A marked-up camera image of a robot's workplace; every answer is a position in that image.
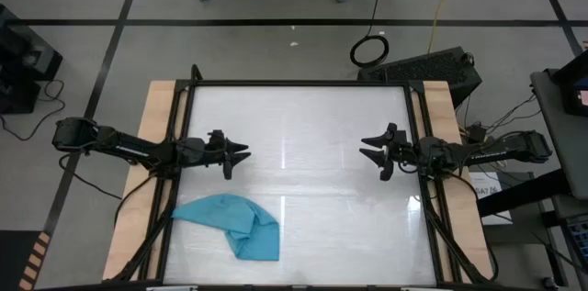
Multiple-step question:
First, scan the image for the thin black floor cable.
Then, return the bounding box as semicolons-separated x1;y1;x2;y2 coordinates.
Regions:
0;79;67;142

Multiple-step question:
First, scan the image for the blue-key control keyboard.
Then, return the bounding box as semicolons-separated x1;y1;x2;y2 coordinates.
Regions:
563;214;588;274

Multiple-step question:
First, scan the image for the blue microfibre towel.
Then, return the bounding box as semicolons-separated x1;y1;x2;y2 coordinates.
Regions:
171;193;281;263

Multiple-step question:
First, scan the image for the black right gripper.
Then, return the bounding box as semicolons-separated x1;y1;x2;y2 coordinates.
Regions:
358;133;413;183

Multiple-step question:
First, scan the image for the black cable with coil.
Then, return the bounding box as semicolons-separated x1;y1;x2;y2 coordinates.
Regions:
349;0;391;69

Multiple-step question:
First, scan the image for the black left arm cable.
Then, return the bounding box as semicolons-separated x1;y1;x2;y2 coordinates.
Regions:
58;151;153;218

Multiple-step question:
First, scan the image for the black metal table frame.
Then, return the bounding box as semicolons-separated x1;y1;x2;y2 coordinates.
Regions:
109;63;500;291

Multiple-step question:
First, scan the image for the small black power adapter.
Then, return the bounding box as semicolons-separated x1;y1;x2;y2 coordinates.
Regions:
467;122;489;144

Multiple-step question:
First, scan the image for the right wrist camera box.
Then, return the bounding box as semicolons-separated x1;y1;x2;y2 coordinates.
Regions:
384;121;410;144

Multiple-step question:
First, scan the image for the light wooden table board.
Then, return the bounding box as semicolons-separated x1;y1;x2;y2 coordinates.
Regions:
101;80;189;282
411;80;495;283

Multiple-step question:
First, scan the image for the black orange striped mat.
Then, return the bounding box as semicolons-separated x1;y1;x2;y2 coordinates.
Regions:
0;229;53;291

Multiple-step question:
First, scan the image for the grey side desk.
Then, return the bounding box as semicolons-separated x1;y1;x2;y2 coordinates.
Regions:
529;69;588;201

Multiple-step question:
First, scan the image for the black mesh computer tower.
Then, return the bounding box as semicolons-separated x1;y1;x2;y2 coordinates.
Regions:
356;46;483;109

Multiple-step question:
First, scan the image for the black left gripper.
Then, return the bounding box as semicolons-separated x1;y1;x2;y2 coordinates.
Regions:
205;137;253;181

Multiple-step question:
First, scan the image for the white paper label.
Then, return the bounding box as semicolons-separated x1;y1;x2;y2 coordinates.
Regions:
468;171;514;227

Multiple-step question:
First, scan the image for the black desk support bar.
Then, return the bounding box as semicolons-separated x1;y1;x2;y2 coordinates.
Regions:
477;168;569;218

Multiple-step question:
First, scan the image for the black monitor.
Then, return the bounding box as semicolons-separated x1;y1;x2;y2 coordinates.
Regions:
552;50;588;118

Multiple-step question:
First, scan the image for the yellow cable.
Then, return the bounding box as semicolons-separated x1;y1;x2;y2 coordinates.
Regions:
427;0;461;54

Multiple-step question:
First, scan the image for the black equipment case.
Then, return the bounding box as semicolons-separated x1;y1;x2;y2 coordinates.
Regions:
0;4;64;116

